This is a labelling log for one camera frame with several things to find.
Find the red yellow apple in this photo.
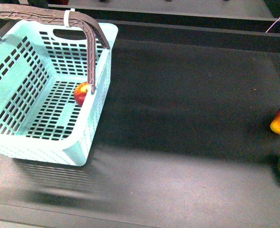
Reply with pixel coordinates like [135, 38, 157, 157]
[73, 82, 89, 107]

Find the brown basket handle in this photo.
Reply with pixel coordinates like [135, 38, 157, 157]
[0, 4, 110, 94]

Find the light blue plastic basket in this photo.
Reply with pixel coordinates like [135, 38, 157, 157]
[0, 21, 111, 166]

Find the black near display tray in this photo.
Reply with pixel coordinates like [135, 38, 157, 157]
[0, 21, 280, 228]

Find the black display tray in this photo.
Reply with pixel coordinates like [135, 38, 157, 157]
[0, 21, 280, 228]
[48, 0, 280, 20]

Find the black far display tray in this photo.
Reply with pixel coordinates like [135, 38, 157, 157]
[48, 0, 280, 20]

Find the white zip tie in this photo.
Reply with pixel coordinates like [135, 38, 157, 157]
[63, 8, 75, 28]

